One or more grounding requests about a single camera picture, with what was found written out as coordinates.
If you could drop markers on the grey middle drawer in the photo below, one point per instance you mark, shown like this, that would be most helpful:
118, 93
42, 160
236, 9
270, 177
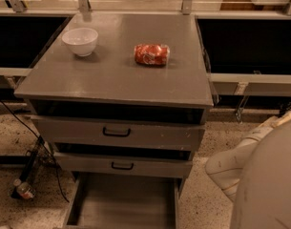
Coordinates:
123, 160

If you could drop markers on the right black bin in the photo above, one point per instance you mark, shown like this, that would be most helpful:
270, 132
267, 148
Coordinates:
247, 46

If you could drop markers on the grey drawer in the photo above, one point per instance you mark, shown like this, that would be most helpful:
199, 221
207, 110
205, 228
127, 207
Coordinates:
123, 160
118, 133
102, 201

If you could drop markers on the black floor stand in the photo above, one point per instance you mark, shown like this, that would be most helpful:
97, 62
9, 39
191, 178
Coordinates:
29, 165

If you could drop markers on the grey top drawer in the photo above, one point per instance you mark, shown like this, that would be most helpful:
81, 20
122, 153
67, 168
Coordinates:
118, 133

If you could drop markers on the crushed red soda can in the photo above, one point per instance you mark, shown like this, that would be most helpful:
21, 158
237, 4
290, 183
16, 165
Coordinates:
152, 54

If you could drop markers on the plastic water bottle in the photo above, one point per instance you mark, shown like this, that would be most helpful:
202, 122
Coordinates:
24, 189

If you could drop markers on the grey drawer cabinet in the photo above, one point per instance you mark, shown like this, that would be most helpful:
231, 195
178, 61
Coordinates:
109, 84

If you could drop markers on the white bowl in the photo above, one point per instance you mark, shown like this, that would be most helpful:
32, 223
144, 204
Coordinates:
80, 41

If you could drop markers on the black bin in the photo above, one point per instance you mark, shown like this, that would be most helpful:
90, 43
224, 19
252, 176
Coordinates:
247, 46
23, 38

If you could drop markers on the left black bin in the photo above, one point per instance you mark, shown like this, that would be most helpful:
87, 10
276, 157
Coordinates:
23, 38

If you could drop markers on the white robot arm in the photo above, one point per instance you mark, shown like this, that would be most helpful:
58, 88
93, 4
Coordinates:
256, 176

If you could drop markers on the grey bottom drawer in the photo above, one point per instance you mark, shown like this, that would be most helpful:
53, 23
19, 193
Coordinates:
102, 201

